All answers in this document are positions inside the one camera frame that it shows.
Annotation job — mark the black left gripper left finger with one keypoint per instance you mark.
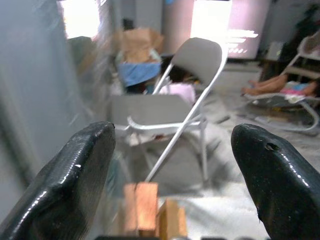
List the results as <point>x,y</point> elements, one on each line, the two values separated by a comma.
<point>62,180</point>

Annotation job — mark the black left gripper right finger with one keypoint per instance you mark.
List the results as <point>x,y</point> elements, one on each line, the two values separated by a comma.
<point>280,175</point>

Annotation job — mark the white baby bouncer seat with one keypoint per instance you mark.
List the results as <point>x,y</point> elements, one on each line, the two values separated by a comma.
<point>287,100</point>

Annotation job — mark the brown wooden block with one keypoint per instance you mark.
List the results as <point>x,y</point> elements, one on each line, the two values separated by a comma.
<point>141,207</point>

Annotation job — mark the doll with bare legs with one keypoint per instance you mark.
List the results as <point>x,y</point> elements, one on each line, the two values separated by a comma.
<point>275,86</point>

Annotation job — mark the small light wooden block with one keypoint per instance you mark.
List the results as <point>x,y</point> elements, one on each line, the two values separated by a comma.
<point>172,220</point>

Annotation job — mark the grey white folding chair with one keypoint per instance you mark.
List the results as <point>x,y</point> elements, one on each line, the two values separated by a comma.
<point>175,110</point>

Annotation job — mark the blue cloth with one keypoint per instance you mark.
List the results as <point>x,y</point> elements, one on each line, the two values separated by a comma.
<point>138,72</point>

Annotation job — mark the child in pink shirt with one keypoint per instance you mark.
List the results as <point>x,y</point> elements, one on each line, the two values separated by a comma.
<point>181,83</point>

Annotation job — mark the brown cardboard box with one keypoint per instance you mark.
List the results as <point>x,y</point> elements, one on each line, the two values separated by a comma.
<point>140,45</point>

